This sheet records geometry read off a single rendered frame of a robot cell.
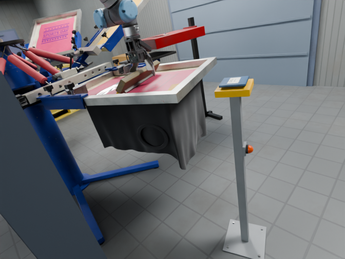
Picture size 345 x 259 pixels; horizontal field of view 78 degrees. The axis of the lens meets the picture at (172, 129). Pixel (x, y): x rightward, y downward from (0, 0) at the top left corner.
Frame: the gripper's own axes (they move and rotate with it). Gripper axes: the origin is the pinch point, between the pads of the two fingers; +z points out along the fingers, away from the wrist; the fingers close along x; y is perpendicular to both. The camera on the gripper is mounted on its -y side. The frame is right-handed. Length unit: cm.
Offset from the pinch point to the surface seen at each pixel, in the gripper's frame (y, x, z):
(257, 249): 20, 57, 97
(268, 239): 11, 63, 98
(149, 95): 30.0, 19.8, -0.4
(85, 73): -7, -50, -3
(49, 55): -18, -93, -16
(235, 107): 15, 49, 12
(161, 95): 30.1, 25.2, -0.1
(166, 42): -94, -32, -4
